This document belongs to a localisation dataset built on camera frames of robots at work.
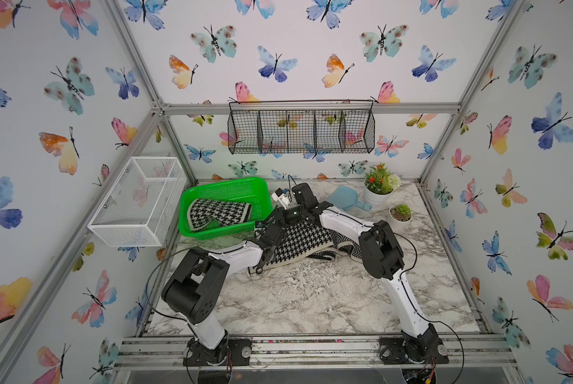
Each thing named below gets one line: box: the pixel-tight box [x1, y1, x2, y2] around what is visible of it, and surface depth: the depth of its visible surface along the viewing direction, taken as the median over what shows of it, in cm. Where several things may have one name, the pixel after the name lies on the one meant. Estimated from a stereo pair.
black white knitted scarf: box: [187, 198, 364, 273], surface depth 97 cm
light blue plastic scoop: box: [328, 185, 373, 212], surface depth 118 cm
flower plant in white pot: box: [363, 163, 402, 208], surface depth 103 cm
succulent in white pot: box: [388, 203, 413, 232], surface depth 99 cm
